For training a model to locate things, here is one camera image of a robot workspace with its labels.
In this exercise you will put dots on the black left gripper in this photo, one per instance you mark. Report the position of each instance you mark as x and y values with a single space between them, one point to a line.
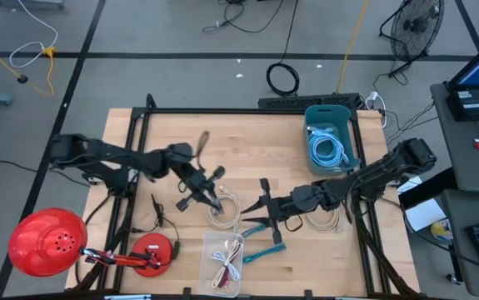
201 185

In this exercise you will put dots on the grey desk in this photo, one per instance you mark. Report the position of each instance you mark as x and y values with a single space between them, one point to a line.
472 175

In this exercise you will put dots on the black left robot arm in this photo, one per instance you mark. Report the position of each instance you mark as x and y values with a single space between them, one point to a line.
97 152

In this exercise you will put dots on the clear plastic container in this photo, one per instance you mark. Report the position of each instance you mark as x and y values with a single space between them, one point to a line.
204 275

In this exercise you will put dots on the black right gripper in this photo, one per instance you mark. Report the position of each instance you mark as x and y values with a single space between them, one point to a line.
285 204

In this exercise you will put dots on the black power strip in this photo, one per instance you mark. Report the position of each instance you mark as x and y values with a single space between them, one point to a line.
305 101

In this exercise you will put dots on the black mini computer box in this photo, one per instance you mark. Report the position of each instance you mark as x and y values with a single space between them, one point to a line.
470 104

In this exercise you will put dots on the round yellow blue object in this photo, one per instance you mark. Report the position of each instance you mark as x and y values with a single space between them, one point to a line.
441 231

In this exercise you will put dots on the red desk lamp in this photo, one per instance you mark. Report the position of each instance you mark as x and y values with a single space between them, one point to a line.
47 241

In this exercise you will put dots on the black floor fan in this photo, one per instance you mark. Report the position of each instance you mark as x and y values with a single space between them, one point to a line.
416 25

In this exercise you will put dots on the white paper sheet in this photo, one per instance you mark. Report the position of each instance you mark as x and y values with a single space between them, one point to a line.
424 214

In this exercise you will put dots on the small black round plug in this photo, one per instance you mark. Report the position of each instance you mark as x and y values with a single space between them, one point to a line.
22 79

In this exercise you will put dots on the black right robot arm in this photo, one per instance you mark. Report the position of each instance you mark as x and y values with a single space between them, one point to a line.
368 179

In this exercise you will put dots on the teal plastic bin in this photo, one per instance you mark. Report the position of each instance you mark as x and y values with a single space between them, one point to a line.
330 114

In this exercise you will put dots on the black metal table frame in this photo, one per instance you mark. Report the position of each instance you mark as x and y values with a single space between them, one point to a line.
239 111

